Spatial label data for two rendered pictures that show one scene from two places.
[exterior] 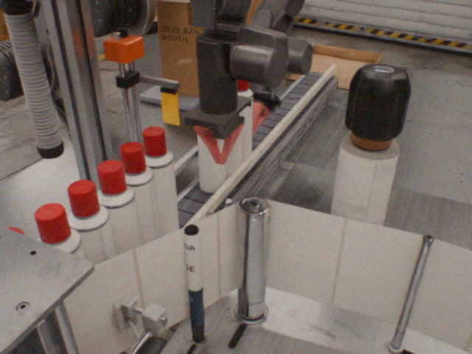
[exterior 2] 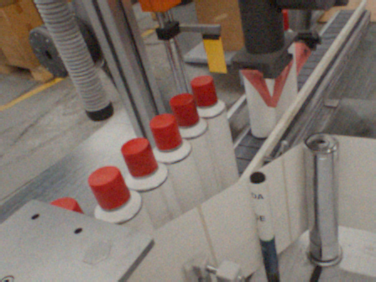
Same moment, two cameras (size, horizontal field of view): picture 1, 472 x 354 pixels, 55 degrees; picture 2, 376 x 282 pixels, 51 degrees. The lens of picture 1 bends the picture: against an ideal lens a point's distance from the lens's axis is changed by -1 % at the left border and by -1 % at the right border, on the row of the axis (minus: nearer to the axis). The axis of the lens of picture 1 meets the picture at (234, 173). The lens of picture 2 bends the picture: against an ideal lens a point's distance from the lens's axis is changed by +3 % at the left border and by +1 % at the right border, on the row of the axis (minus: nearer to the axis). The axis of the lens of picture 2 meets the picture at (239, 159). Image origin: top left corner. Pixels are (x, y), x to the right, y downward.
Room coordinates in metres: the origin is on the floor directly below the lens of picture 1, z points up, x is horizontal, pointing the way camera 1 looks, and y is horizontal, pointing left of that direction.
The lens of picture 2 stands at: (0.10, 0.03, 1.31)
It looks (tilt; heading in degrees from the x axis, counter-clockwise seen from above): 37 degrees down; 7
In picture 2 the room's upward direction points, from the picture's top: 11 degrees counter-clockwise
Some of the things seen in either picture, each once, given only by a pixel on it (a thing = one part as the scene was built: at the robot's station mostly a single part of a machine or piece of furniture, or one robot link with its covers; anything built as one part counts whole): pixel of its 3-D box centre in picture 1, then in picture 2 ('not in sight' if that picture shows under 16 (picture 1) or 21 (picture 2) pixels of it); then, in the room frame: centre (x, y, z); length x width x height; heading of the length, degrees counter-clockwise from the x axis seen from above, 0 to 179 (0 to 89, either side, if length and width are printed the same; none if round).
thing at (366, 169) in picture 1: (366, 164); not in sight; (0.59, -0.20, 1.03); 0.09 x 0.09 x 0.30
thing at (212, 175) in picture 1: (211, 141); (258, 86); (0.75, 0.04, 0.98); 0.05 x 0.05 x 0.20
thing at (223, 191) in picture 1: (268, 141); (311, 81); (0.89, -0.07, 0.91); 1.07 x 0.01 x 0.02; 154
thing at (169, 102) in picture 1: (169, 106); (215, 54); (0.65, 0.10, 1.09); 0.03 x 0.01 x 0.06; 64
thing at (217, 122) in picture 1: (217, 94); (263, 33); (0.63, 0.02, 1.12); 0.10 x 0.07 x 0.07; 154
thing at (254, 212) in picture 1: (252, 262); (322, 204); (0.43, -0.02, 0.97); 0.05 x 0.05 x 0.19
